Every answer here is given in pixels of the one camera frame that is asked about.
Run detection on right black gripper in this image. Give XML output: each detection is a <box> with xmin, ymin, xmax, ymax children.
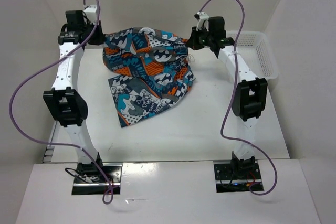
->
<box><xmin>186</xmin><ymin>25</ymin><xmax>214</xmax><ymax>50</ymax></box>

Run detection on patterned blue orange shorts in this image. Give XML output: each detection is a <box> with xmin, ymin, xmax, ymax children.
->
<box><xmin>102</xmin><ymin>27</ymin><xmax>195</xmax><ymax>127</ymax></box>

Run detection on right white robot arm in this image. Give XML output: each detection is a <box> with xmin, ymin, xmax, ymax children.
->
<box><xmin>186</xmin><ymin>12</ymin><xmax>268</xmax><ymax>178</ymax></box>

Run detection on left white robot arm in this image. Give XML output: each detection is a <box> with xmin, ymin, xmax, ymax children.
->
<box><xmin>43</xmin><ymin>5</ymin><xmax>105</xmax><ymax>182</ymax></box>

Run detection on white plastic basket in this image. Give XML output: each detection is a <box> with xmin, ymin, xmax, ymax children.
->
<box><xmin>237</xmin><ymin>31</ymin><xmax>279</xmax><ymax>80</ymax></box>

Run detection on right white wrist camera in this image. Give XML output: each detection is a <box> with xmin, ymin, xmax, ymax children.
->
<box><xmin>194</xmin><ymin>12</ymin><xmax>209</xmax><ymax>31</ymax></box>

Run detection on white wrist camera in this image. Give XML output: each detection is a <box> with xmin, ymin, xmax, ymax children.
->
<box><xmin>83</xmin><ymin>5</ymin><xmax>100</xmax><ymax>25</ymax></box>
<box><xmin>194</xmin><ymin>12</ymin><xmax>209</xmax><ymax>31</ymax></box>

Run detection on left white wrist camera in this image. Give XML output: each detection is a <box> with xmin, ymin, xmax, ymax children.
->
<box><xmin>83</xmin><ymin>5</ymin><xmax>100</xmax><ymax>25</ymax></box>

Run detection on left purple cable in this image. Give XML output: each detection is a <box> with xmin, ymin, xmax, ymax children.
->
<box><xmin>9</xmin><ymin>0</ymin><xmax>120</xmax><ymax>205</ymax></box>

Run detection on purple cable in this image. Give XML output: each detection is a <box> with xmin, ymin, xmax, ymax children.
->
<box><xmin>201</xmin><ymin>0</ymin><xmax>278</xmax><ymax>196</ymax></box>
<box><xmin>9</xmin><ymin>0</ymin><xmax>120</xmax><ymax>205</ymax></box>

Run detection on aluminium table edge rail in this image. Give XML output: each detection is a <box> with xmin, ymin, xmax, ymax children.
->
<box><xmin>42</xmin><ymin>122</ymin><xmax>57</xmax><ymax>164</ymax></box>

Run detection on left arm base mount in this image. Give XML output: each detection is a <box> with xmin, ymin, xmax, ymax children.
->
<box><xmin>65</xmin><ymin>163</ymin><xmax>123</xmax><ymax>195</ymax></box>

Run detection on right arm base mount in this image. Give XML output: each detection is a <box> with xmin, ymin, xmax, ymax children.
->
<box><xmin>214</xmin><ymin>161</ymin><xmax>264</xmax><ymax>193</ymax></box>

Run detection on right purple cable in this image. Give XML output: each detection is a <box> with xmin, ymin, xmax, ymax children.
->
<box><xmin>201</xmin><ymin>0</ymin><xmax>278</xmax><ymax>196</ymax></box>

